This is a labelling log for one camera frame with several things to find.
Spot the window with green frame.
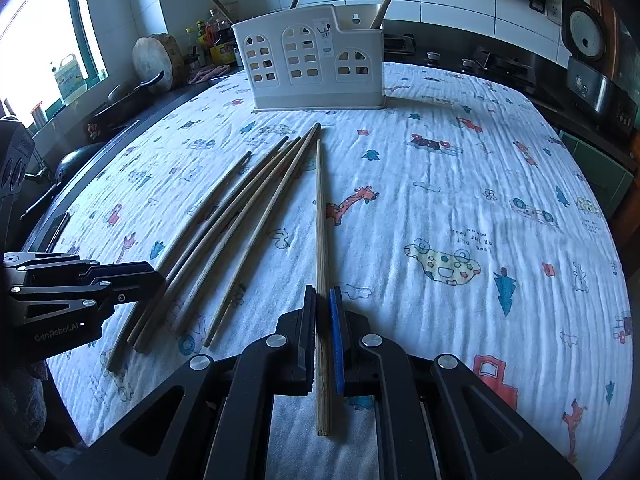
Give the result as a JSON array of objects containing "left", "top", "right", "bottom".
[{"left": 0, "top": 0, "right": 108, "bottom": 126}]

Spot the person's left forearm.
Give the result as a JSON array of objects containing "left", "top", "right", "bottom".
[{"left": 0, "top": 360, "right": 53, "bottom": 453}]

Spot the large sauce bottle yellow label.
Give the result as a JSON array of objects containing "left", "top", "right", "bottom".
[{"left": 206, "top": 7, "right": 238, "bottom": 66}]

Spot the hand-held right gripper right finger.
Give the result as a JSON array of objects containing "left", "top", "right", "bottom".
[{"left": 329, "top": 286, "right": 583, "bottom": 480}]

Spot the white utensil holder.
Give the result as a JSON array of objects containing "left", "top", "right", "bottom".
[{"left": 231, "top": 4, "right": 387, "bottom": 112}]

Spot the dark rice cooker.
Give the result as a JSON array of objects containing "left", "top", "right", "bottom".
[{"left": 560, "top": 0, "right": 640, "bottom": 136}]

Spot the round wooden cutting board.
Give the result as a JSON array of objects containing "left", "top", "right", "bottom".
[{"left": 131, "top": 34, "right": 185, "bottom": 95}]

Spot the white detergent jug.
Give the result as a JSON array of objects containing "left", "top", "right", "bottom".
[{"left": 52, "top": 52, "right": 88, "bottom": 101}]

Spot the black gas stove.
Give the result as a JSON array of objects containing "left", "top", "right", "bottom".
[{"left": 385, "top": 32, "right": 538, "bottom": 96}]

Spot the green base cabinet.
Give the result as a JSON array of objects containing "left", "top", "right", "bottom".
[{"left": 557, "top": 130, "right": 636, "bottom": 221}]

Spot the printed cartoon blanket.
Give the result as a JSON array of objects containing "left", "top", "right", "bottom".
[{"left": 47, "top": 62, "right": 633, "bottom": 480}]

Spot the pink cloth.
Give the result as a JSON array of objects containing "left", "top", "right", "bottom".
[{"left": 187, "top": 63, "right": 232, "bottom": 85}]

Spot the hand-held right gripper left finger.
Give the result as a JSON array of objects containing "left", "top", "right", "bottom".
[{"left": 65, "top": 285, "right": 318, "bottom": 480}]

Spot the steel pan black handle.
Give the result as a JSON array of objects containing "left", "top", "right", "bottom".
[{"left": 92, "top": 71, "right": 166, "bottom": 126}]

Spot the black wok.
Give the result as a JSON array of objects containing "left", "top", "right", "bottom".
[{"left": 20, "top": 142, "right": 108, "bottom": 216}]

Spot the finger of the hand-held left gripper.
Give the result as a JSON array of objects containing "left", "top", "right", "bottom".
[
  {"left": 4, "top": 254, "right": 163, "bottom": 286},
  {"left": 10, "top": 280, "right": 166, "bottom": 326}
]

